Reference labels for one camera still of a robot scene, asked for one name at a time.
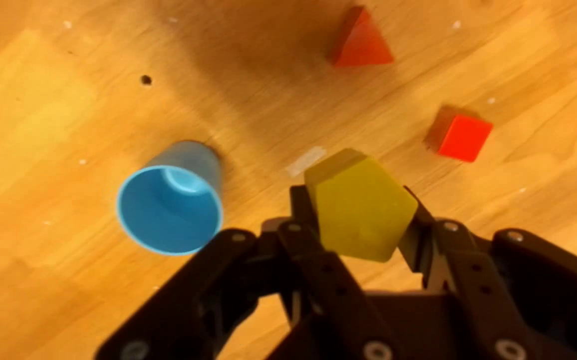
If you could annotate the red triangular wooden block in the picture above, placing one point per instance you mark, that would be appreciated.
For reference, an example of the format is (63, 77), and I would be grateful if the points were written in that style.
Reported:
(361, 40)

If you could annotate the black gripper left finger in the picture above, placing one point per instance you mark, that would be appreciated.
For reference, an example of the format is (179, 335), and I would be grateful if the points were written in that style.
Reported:
(305, 220)

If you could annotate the yellow pentagon wooden block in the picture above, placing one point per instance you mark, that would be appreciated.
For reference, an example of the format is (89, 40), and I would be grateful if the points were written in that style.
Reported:
(361, 207)

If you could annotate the red wooden cube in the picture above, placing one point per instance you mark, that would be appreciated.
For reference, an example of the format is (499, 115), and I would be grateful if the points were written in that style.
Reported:
(463, 135)

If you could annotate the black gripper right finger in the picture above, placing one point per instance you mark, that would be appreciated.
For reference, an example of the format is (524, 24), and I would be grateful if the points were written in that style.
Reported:
(461, 267)

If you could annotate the white tape strip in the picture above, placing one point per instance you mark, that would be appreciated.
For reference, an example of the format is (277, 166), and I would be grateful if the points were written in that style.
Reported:
(307, 163)

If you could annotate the light blue plastic cup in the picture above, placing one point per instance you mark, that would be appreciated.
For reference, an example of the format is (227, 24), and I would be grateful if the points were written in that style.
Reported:
(169, 203)

